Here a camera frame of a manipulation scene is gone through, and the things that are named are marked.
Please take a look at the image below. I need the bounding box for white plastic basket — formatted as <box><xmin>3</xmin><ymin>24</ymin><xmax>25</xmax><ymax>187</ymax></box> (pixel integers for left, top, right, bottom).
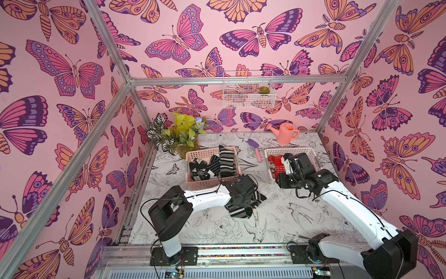
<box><xmin>264</xmin><ymin>147</ymin><xmax>321</xmax><ymax>180</ymax></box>

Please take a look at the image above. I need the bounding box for purple pink garden trowel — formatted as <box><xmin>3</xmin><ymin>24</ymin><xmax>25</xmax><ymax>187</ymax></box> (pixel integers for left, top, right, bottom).
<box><xmin>247</xmin><ymin>138</ymin><xmax>262</xmax><ymax>163</ymax></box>

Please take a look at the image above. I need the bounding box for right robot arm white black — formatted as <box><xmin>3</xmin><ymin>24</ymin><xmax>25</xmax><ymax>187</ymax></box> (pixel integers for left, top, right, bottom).
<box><xmin>276</xmin><ymin>153</ymin><xmax>418</xmax><ymax>279</ymax></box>

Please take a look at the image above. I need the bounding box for black pinstripe sock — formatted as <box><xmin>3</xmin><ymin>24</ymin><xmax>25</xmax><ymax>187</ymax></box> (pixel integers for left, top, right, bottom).
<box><xmin>207</xmin><ymin>155</ymin><xmax>221</xmax><ymax>176</ymax></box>

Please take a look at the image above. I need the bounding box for pink plastic basket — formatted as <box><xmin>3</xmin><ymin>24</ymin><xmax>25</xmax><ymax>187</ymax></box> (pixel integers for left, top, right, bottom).
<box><xmin>185</xmin><ymin>145</ymin><xmax>242</xmax><ymax>190</ymax></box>

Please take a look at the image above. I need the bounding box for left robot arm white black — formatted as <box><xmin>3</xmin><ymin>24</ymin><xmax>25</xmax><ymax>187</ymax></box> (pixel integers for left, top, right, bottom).
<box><xmin>145</xmin><ymin>175</ymin><xmax>267</xmax><ymax>265</ymax></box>

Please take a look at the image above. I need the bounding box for pink watering can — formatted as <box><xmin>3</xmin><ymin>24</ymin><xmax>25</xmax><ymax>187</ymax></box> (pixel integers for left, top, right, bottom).
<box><xmin>266</xmin><ymin>123</ymin><xmax>300</xmax><ymax>146</ymax></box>

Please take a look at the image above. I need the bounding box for black white striped sock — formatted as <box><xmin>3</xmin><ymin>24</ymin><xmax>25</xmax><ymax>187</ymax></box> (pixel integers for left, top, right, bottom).
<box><xmin>219</xmin><ymin>145</ymin><xmax>236</xmax><ymax>177</ymax></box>

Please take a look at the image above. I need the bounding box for white wire wall basket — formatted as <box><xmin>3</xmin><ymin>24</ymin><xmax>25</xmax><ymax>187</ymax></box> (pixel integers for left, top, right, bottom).
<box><xmin>221</xmin><ymin>70</ymin><xmax>276</xmax><ymax>110</ymax></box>

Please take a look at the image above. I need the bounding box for red patterned sock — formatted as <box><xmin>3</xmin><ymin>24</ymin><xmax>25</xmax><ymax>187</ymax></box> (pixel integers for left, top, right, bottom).
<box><xmin>268</xmin><ymin>155</ymin><xmax>286</xmax><ymax>180</ymax></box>

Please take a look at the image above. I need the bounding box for small green succulent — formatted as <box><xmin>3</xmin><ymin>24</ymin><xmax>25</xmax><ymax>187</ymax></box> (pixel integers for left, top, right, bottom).
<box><xmin>258</xmin><ymin>86</ymin><xmax>271</xmax><ymax>95</ymax></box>

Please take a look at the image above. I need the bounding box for black grey striped sock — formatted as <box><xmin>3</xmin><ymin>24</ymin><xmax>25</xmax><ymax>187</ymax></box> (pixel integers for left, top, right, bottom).
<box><xmin>251</xmin><ymin>191</ymin><xmax>267</xmax><ymax>208</ymax></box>
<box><xmin>225</xmin><ymin>205</ymin><xmax>253</xmax><ymax>219</ymax></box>

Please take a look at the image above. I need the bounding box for artificial plant bouquet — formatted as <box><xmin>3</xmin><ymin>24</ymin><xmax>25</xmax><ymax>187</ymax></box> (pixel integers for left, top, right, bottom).
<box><xmin>146</xmin><ymin>113</ymin><xmax>209</xmax><ymax>159</ymax></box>

